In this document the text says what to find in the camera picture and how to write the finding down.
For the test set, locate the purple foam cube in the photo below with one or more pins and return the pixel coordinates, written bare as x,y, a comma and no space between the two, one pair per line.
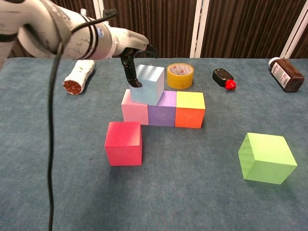
161,116

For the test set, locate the blue felt table mat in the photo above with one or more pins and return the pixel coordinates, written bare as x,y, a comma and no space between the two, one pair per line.
180,204

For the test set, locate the green foam cube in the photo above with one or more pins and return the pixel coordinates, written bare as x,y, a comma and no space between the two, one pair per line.
269,166

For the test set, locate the white partition post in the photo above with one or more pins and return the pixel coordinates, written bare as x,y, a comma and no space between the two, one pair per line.
199,29
98,6
294,38

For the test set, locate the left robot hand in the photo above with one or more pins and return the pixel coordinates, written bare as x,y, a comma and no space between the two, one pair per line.
131,42

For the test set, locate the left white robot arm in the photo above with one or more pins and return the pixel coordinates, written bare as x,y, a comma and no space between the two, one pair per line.
77,45

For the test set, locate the brown bottle white cap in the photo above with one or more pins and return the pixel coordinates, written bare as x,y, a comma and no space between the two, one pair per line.
291,77

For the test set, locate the orange foam cube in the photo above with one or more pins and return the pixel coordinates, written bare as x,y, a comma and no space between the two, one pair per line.
190,118

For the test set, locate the light blue foam cube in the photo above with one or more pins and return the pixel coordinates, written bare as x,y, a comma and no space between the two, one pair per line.
149,89

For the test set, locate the red foam cube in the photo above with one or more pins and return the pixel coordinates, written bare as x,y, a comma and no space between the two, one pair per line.
122,154

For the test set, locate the black bottle red cap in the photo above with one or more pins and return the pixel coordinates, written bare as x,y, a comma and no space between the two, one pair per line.
221,75

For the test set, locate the yellow tape roll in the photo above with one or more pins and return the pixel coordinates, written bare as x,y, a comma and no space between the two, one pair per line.
179,81

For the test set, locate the white drink bottle yellow cap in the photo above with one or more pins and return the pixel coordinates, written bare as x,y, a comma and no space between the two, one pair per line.
77,79

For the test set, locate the pink foam cube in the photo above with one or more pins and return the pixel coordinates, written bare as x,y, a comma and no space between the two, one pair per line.
134,114

